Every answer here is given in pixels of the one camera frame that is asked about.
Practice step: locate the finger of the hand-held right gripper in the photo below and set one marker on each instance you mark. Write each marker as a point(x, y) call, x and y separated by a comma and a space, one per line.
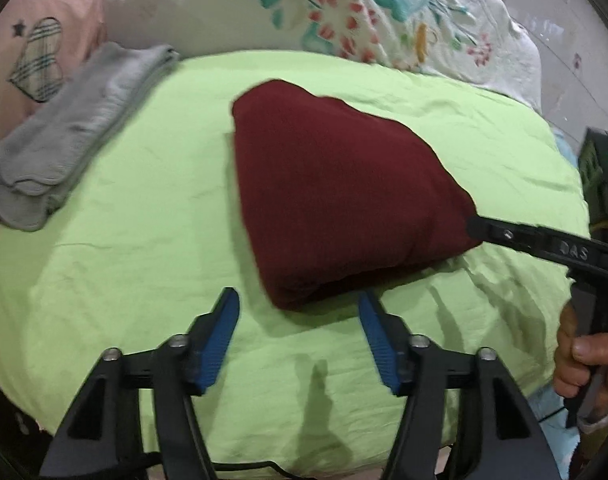
point(533, 242)

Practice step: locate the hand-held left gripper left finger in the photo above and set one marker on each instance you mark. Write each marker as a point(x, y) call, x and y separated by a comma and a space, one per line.
point(219, 342)

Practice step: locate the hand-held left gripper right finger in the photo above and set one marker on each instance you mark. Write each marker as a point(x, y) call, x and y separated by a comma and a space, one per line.
point(381, 345)

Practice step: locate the maroon knit sweater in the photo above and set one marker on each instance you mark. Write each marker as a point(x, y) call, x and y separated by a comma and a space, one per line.
point(344, 195)

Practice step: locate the person's right hand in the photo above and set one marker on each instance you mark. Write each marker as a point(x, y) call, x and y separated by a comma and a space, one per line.
point(578, 360)

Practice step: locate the light green bed sheet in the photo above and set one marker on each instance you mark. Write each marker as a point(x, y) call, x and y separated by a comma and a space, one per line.
point(159, 240)

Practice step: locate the light blue cloth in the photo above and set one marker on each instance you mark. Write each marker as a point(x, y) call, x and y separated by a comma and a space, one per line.
point(548, 425)

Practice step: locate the folded grey cloth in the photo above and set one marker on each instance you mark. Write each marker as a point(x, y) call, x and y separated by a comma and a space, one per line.
point(69, 140)

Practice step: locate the white floral quilt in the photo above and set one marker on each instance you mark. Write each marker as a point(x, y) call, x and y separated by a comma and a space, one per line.
point(364, 15)

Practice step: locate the pink pillow with plaid heart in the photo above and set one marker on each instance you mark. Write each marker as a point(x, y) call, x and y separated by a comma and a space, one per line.
point(34, 55)

